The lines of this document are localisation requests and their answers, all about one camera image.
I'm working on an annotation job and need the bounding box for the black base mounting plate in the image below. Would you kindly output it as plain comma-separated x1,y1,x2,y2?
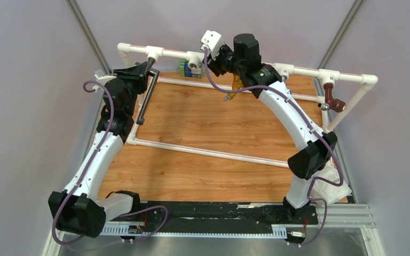
101,201,319,238

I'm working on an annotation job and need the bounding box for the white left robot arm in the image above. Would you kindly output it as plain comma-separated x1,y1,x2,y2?
48,58,158,245

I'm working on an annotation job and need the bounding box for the dark grey long faucet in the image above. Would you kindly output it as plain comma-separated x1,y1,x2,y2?
136,57,160,125

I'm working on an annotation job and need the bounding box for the white PVC pipe frame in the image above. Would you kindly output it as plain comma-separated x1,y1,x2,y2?
116,42,379,169

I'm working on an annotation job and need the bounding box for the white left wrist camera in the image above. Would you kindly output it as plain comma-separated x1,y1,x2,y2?
94,69,116,85

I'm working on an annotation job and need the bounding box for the chrome faucet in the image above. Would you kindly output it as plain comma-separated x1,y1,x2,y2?
281,75,291,97

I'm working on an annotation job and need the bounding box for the green blue small box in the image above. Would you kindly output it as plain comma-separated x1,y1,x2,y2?
179,59,203,78

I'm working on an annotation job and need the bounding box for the white thread seal tape roll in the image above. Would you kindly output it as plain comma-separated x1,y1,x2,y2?
310,164,352,205

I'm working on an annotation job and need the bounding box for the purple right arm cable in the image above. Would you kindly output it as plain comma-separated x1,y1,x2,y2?
203,47,344,247

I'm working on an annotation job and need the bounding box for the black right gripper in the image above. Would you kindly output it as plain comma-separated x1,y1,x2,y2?
201,43,244,78

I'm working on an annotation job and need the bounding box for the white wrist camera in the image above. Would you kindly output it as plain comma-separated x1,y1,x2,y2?
200,30,225,55
94,69,116,85

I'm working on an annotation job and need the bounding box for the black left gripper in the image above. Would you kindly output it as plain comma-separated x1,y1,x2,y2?
114,62,151,116

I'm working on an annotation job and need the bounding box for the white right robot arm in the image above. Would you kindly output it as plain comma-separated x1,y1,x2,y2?
201,30,337,223

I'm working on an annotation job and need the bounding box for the brown faucet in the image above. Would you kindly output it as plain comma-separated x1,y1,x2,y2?
318,83,346,113

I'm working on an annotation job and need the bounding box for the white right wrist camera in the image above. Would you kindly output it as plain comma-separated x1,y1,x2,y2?
200,30,225,55

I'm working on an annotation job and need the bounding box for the yellow faucet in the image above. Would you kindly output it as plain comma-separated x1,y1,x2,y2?
224,74,243,101

